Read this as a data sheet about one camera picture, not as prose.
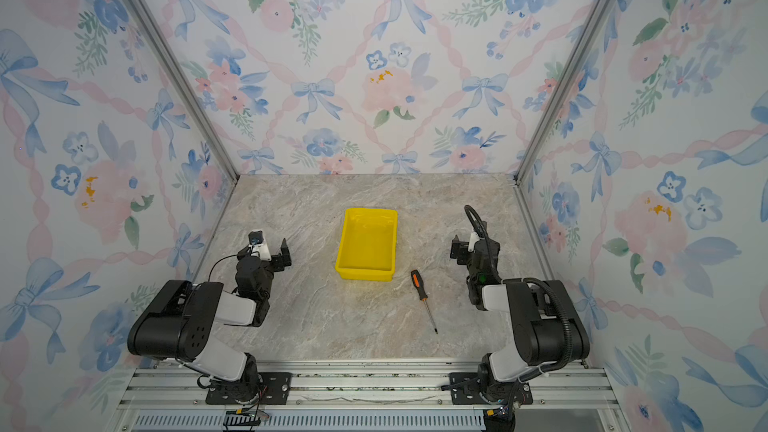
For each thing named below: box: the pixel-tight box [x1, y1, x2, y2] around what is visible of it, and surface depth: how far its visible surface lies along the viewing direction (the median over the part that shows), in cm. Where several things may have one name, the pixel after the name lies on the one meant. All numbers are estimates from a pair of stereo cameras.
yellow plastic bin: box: [335, 208, 399, 282], surface depth 99 cm
